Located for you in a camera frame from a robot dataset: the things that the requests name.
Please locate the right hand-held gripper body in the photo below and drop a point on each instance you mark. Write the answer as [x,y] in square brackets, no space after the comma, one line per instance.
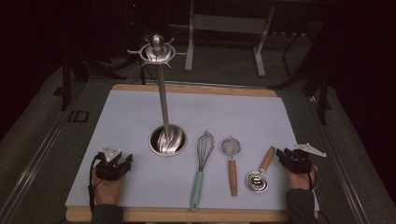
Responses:
[297,163]

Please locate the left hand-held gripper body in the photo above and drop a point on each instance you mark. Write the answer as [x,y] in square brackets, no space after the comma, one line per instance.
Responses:
[110,169]

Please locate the steel utensil stand with hooks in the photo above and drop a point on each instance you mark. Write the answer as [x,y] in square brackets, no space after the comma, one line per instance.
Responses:
[164,102]

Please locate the person's right hand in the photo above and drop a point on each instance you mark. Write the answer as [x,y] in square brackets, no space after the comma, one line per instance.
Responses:
[299,181]

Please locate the person's left hand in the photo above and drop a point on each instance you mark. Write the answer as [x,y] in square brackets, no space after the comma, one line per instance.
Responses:
[107,191]

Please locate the pale table sheet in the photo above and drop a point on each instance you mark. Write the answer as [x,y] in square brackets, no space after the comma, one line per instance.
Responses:
[218,112]

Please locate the metal floor rail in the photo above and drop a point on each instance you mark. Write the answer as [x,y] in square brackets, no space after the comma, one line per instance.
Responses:
[342,168]
[34,168]

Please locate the grey metal frame stand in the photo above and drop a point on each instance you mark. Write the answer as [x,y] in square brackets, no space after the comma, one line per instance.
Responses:
[229,24]

